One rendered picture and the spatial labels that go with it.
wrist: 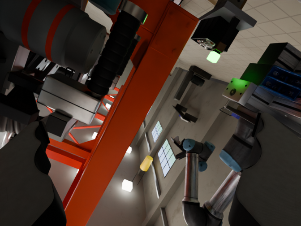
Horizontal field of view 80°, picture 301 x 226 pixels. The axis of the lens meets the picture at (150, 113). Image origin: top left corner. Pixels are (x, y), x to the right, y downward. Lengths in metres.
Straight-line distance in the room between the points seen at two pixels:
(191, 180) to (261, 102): 0.55
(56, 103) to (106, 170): 0.83
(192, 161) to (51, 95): 0.92
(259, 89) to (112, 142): 0.74
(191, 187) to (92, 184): 0.57
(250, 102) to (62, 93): 0.69
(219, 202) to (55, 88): 0.99
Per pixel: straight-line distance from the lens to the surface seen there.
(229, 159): 0.93
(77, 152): 3.43
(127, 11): 0.30
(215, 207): 1.15
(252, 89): 0.81
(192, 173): 1.11
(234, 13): 0.97
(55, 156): 4.27
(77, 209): 1.33
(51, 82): 0.32
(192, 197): 1.10
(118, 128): 0.99
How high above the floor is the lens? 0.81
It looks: 13 degrees up
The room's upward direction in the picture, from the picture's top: 151 degrees counter-clockwise
